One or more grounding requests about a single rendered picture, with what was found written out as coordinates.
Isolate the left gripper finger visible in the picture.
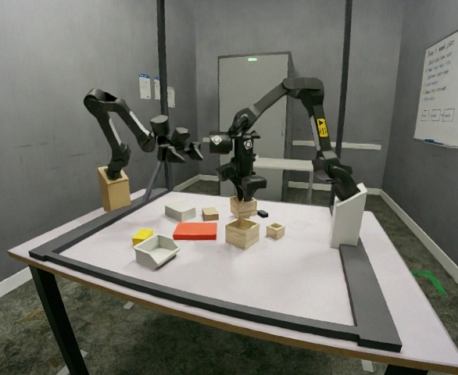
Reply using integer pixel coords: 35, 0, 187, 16
239, 185, 257, 202
228, 178, 243, 201

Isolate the yellow block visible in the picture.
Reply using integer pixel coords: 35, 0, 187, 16
132, 229, 154, 246

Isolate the grey open bin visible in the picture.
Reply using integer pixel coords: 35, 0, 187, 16
133, 234, 179, 270

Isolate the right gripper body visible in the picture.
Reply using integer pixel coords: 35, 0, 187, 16
157, 137, 202, 163

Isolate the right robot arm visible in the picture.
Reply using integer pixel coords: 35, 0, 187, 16
84, 88, 191, 180

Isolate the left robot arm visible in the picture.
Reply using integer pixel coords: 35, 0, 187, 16
209, 77, 361, 202

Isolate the red flat rectangular slab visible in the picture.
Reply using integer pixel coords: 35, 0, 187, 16
173, 223, 217, 240

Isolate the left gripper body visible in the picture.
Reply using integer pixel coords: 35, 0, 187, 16
231, 154, 267, 190

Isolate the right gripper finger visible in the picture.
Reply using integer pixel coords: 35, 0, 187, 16
165, 147, 186, 163
191, 145, 203, 161

